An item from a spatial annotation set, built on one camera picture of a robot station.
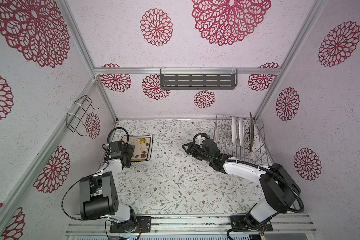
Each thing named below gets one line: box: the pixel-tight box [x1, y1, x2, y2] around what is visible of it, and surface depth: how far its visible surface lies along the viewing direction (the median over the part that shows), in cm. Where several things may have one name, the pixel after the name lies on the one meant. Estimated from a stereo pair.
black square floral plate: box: [121, 136, 152, 161], surface depth 104 cm
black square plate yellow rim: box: [249, 112, 255, 153], surface depth 98 cm
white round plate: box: [231, 116, 238, 146], surface depth 97 cm
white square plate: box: [124, 135, 154, 162], surface depth 104 cm
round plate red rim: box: [239, 117, 245, 147], surface depth 97 cm
